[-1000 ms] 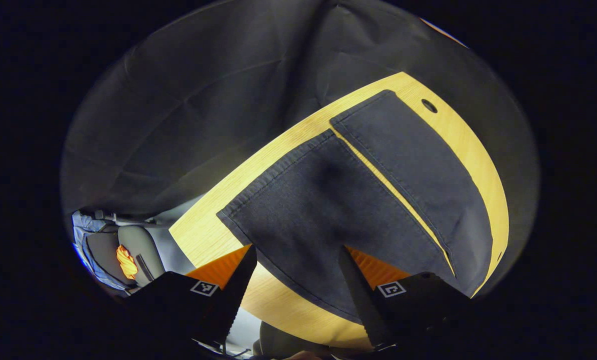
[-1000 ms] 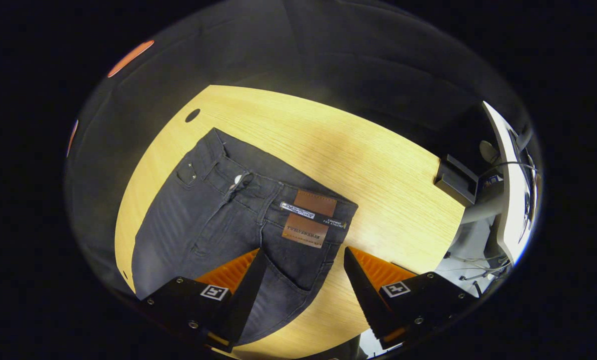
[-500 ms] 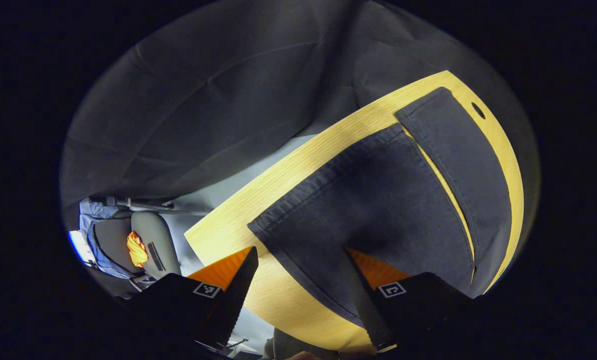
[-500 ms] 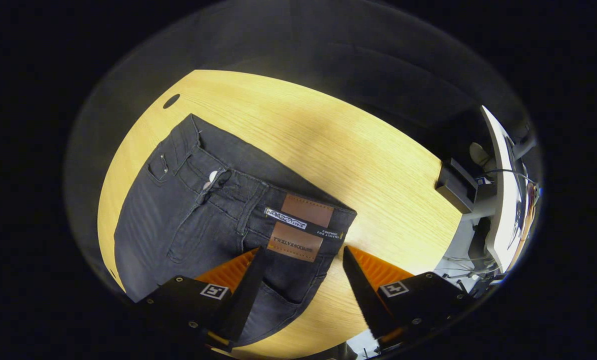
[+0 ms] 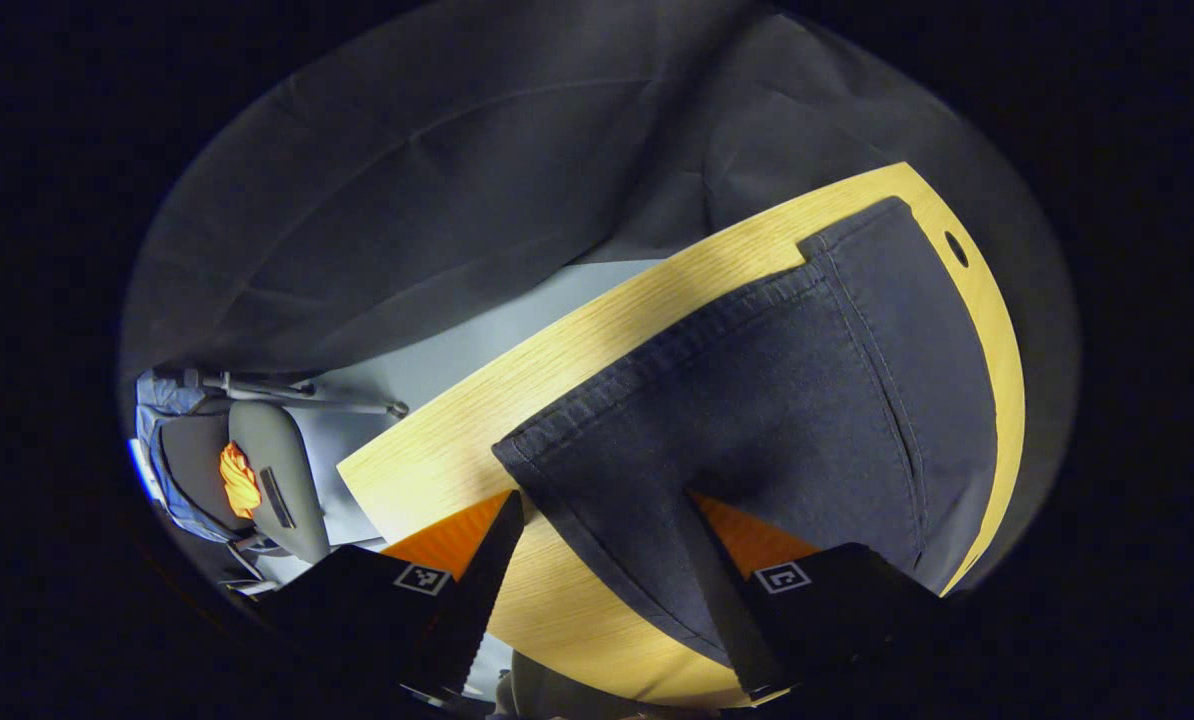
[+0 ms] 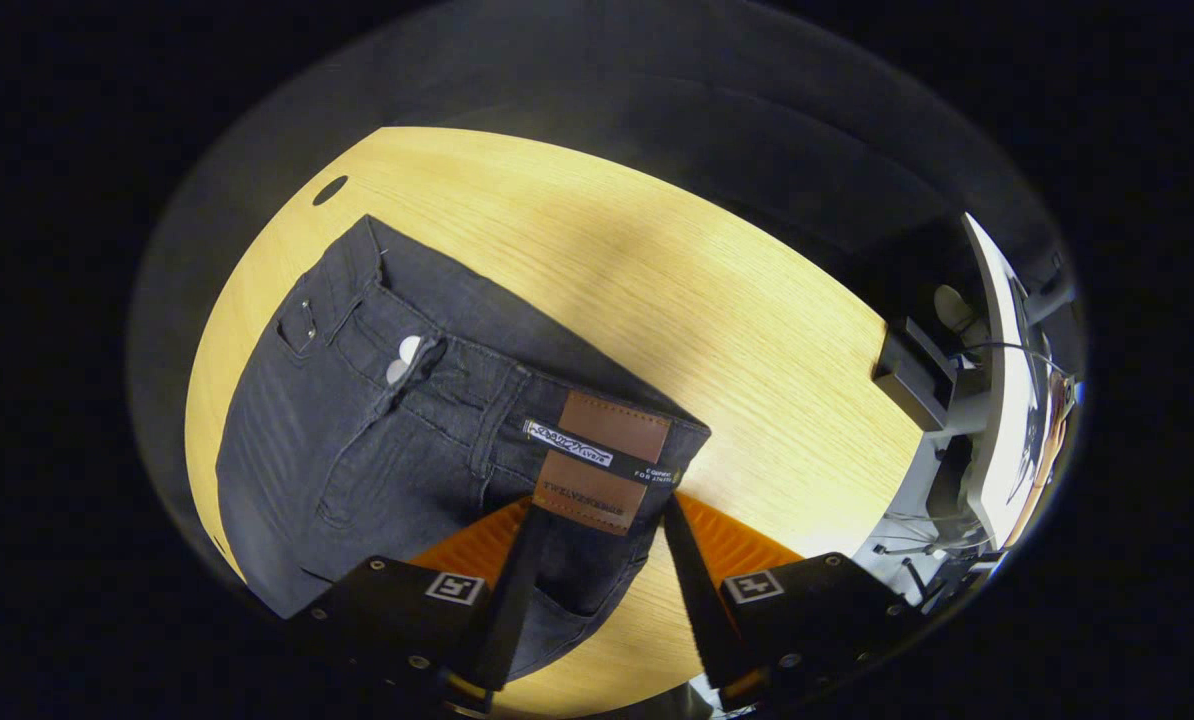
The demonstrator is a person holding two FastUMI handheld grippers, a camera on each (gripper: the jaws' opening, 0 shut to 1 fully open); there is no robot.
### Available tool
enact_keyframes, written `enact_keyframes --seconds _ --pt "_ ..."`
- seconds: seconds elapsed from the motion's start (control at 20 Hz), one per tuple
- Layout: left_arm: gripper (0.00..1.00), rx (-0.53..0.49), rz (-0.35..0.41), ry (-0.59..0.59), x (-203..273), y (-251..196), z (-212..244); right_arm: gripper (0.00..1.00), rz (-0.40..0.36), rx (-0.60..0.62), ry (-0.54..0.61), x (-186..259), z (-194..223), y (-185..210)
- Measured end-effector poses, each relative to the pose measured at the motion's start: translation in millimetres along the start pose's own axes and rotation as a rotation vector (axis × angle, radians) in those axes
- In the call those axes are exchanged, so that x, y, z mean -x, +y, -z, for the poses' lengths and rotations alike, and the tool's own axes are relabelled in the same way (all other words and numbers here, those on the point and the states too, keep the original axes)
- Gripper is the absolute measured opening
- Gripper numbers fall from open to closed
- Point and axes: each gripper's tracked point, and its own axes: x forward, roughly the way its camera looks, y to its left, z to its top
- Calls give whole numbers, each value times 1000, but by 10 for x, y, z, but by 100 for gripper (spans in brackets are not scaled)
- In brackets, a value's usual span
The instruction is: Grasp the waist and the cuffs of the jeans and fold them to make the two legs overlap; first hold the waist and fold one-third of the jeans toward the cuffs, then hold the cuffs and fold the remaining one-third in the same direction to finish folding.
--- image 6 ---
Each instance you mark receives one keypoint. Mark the white monitor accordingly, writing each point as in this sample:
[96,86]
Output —
[1002,400]

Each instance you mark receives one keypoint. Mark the black denim jeans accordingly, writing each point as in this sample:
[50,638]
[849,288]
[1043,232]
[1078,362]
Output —
[357,450]

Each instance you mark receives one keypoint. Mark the black box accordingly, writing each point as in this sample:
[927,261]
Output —
[912,375]

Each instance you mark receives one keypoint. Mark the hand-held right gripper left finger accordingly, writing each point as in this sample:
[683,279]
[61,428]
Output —
[512,600]

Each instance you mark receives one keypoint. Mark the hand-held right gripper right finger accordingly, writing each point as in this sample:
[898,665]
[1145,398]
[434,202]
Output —
[702,600]

